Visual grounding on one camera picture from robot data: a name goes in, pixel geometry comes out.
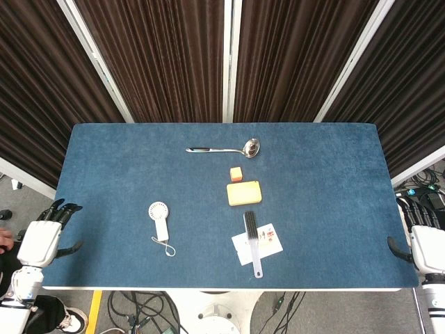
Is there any person's bare hand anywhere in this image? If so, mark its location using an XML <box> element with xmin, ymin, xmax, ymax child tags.
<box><xmin>0</xmin><ymin>228</ymin><xmax>15</xmax><ymax>255</ymax></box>

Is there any white table pedestal base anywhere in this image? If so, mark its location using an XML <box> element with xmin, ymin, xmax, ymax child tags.
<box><xmin>169</xmin><ymin>290</ymin><xmax>269</xmax><ymax>334</ymax></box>

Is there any black floor cable bundle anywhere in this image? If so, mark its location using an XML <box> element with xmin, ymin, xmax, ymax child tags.
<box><xmin>394</xmin><ymin>163</ymin><xmax>445</xmax><ymax>209</ymax></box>
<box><xmin>107</xmin><ymin>291</ymin><xmax>182</xmax><ymax>334</ymax></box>
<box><xmin>269</xmin><ymin>291</ymin><xmax>307</xmax><ymax>334</ymax></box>

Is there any white partition post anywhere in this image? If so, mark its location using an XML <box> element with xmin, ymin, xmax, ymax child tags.
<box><xmin>56</xmin><ymin>0</ymin><xmax>135</xmax><ymax>124</ymax></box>
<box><xmin>313</xmin><ymin>0</ymin><xmax>396</xmax><ymax>123</ymax></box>
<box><xmin>222</xmin><ymin>0</ymin><xmax>243</xmax><ymax>123</ymax></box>

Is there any black bristle brush pale handle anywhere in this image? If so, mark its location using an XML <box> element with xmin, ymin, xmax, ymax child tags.
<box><xmin>243</xmin><ymin>211</ymin><xmax>264</xmax><ymax>279</ymax></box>

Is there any yellow sponge block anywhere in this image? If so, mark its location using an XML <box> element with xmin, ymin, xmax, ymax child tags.
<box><xmin>226</xmin><ymin>180</ymin><xmax>264</xmax><ymax>207</ymax></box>

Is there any person's black trouser leg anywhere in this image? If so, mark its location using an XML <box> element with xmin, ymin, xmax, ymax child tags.
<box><xmin>0</xmin><ymin>250</ymin><xmax>67</xmax><ymax>334</ymax></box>

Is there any white partition base rail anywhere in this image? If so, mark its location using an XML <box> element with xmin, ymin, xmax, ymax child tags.
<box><xmin>0</xmin><ymin>156</ymin><xmax>57</xmax><ymax>201</ymax></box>
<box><xmin>390</xmin><ymin>144</ymin><xmax>445</xmax><ymax>189</ymax></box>

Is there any person's white sneaker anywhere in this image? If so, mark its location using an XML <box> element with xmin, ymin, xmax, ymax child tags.
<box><xmin>56</xmin><ymin>305</ymin><xmax>89</xmax><ymax>333</ymax></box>

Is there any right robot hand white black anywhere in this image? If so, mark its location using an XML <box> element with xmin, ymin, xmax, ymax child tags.
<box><xmin>387</xmin><ymin>196</ymin><xmax>445</xmax><ymax>274</ymax></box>

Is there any blue table cloth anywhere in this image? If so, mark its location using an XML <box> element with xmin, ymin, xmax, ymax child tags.
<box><xmin>41</xmin><ymin>122</ymin><xmax>420</xmax><ymax>289</ymax></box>

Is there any white printed card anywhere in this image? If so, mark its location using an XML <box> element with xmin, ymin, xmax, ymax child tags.
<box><xmin>231</xmin><ymin>223</ymin><xmax>284</xmax><ymax>267</ymax></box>

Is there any yellow floor tape strip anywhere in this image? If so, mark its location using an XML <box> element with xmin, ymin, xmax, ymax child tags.
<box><xmin>85</xmin><ymin>290</ymin><xmax>104</xmax><ymax>334</ymax></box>

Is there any stainless steel ladle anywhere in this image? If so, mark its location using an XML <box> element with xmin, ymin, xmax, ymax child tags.
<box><xmin>185</xmin><ymin>137</ymin><xmax>261</xmax><ymax>159</ymax></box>

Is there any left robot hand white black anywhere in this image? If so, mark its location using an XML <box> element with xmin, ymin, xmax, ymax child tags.
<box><xmin>16</xmin><ymin>198</ymin><xmax>84</xmax><ymax>269</ymax></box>

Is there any dark brown curtain panel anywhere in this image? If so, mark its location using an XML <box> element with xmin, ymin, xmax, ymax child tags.
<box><xmin>325</xmin><ymin>0</ymin><xmax>445</xmax><ymax>178</ymax></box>
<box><xmin>74</xmin><ymin>0</ymin><xmax>225</xmax><ymax>124</ymax></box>
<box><xmin>0</xmin><ymin>0</ymin><xmax>127</xmax><ymax>189</ymax></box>
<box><xmin>233</xmin><ymin>0</ymin><xmax>380</xmax><ymax>124</ymax></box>

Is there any white handheld mini fan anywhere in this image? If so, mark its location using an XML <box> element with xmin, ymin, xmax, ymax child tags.
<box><xmin>147</xmin><ymin>201</ymin><xmax>177</xmax><ymax>257</ymax></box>

